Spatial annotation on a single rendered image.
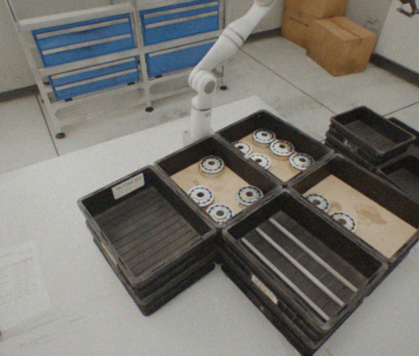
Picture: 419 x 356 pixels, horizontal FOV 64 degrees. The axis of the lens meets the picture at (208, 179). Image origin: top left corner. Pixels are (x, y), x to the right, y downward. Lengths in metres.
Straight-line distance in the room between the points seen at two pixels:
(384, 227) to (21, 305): 1.26
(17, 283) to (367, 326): 1.17
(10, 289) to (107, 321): 0.37
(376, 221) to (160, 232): 0.77
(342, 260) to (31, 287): 1.05
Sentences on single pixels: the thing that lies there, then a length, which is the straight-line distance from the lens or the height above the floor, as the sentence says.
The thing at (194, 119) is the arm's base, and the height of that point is 0.91.
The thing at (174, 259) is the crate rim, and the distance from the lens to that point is 1.00.
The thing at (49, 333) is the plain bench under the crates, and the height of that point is 0.70.
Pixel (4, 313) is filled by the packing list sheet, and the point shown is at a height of 0.70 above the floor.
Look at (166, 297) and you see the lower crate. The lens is 1.16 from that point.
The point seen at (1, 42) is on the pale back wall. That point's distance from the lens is 3.74.
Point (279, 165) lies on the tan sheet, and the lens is 1.43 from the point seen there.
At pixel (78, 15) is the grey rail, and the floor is 0.93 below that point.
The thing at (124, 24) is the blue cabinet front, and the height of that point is 0.81.
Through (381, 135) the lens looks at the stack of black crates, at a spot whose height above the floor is 0.49.
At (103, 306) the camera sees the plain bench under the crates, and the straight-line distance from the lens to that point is 1.23.
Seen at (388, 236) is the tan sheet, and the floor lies 0.83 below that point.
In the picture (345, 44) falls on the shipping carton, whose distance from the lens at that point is 3.92.
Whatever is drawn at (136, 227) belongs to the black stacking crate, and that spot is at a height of 0.83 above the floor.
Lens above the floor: 1.77
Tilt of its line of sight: 45 degrees down
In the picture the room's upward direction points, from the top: straight up
